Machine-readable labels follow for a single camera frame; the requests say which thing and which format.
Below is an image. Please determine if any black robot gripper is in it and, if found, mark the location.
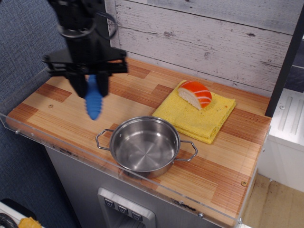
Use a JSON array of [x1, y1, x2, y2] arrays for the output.
[[42, 32, 128, 98]]

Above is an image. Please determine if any blue handled metal spoon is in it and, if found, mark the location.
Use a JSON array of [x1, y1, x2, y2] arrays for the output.
[[85, 75, 103, 120]]

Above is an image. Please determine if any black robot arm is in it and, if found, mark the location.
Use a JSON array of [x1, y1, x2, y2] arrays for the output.
[[43, 0, 128, 98]]

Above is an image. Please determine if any stainless steel pot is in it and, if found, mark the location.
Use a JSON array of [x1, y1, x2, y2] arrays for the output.
[[107, 116, 183, 179]]

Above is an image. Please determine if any clear acrylic table guard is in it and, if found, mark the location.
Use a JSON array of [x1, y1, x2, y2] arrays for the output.
[[4, 54, 270, 228]]

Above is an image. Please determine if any salmon nigiri sushi toy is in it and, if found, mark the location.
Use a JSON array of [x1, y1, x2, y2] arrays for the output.
[[178, 81, 212, 110]]

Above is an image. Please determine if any grey cabinet with buttons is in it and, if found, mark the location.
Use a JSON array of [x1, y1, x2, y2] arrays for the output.
[[45, 146, 221, 228]]

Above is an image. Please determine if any yellow folded cloth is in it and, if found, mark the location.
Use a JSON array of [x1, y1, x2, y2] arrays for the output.
[[152, 80, 236, 144]]

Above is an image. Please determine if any yellow object at corner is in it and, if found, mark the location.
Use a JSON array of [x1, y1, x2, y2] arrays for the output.
[[18, 217, 43, 228]]

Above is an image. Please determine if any white ridged appliance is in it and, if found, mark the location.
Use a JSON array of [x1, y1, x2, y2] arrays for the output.
[[257, 89, 304, 192]]

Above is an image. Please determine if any black braided cable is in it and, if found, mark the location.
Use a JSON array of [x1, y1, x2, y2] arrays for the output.
[[0, 213, 17, 228]]

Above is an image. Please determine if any black right vertical post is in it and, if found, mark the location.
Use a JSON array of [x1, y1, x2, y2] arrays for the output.
[[265, 6, 304, 117]]

